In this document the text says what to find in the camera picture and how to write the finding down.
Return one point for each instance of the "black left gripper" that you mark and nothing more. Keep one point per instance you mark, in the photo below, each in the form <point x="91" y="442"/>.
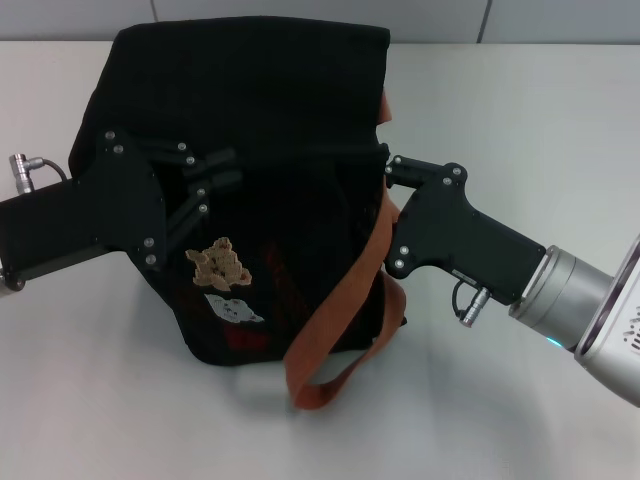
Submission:
<point x="80" y="220"/>

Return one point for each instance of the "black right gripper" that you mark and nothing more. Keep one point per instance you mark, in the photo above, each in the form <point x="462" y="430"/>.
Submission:
<point x="460" y="235"/>

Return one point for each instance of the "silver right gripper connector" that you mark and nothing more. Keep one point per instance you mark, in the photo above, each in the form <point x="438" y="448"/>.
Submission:
<point x="476" y="305"/>

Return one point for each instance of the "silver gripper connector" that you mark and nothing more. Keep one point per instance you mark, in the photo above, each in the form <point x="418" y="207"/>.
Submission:
<point x="22" y="172"/>
<point x="476" y="305"/>

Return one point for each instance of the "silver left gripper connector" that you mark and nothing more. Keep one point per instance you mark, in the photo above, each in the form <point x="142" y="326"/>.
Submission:
<point x="22" y="172"/>

